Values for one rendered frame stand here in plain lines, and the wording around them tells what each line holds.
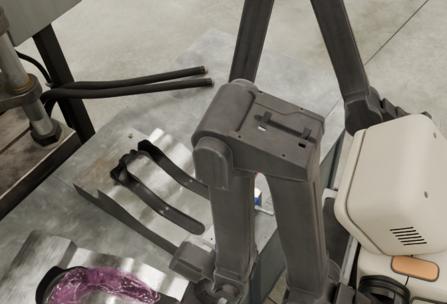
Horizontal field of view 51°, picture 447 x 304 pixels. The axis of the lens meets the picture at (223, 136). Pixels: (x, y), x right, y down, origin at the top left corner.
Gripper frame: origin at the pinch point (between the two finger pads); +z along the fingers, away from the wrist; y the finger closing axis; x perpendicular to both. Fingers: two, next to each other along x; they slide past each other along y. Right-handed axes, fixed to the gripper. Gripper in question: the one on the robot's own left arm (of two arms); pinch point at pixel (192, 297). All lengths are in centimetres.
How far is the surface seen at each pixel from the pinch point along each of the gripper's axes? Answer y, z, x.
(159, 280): -5.3, 17.8, -5.7
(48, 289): 6.5, 28.8, -28.5
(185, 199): -28.3, 17.2, -9.0
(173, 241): -15.4, 15.9, -7.0
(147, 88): -65, 31, -37
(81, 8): -202, 174, -126
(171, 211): -23.8, 18.6, -10.8
